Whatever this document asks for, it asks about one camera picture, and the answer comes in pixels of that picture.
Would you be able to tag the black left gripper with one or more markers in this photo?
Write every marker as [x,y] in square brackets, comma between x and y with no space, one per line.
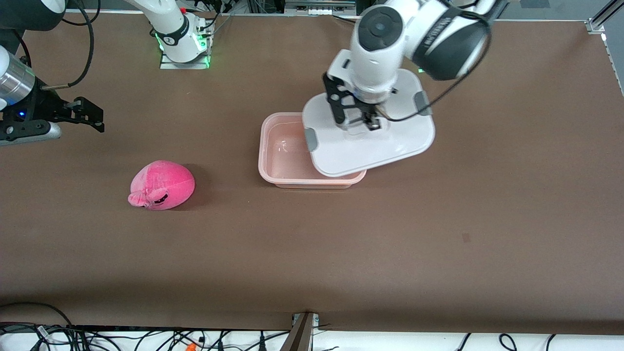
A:
[366,117]

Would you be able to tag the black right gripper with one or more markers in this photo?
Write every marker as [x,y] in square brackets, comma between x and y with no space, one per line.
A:
[45,106]

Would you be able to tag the white box lid grey clips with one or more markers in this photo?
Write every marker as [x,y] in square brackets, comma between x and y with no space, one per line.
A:
[370,151]

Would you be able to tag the pink plush toy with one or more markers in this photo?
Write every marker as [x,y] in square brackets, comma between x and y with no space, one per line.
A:
[165,180]

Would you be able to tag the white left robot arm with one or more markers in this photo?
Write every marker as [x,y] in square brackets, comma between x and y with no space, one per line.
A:
[375,53]

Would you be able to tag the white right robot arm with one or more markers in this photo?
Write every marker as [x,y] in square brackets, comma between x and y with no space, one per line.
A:
[170,24]

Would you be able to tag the translucent pink plastic box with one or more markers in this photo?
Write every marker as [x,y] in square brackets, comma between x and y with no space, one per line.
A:
[282,146]

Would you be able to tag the grey power strip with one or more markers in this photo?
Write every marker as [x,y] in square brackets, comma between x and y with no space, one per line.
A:
[319,6]

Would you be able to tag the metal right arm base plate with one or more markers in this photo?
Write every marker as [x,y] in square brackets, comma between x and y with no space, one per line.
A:
[168,65]

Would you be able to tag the aluminium corner bracket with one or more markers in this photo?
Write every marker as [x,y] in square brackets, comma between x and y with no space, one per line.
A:
[35,20]

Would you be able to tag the metal support beam with bracket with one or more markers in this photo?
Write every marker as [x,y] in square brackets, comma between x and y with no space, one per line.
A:
[298,339]

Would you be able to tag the aluminium frame extrusion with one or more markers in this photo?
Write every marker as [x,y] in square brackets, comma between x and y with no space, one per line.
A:
[597,23]

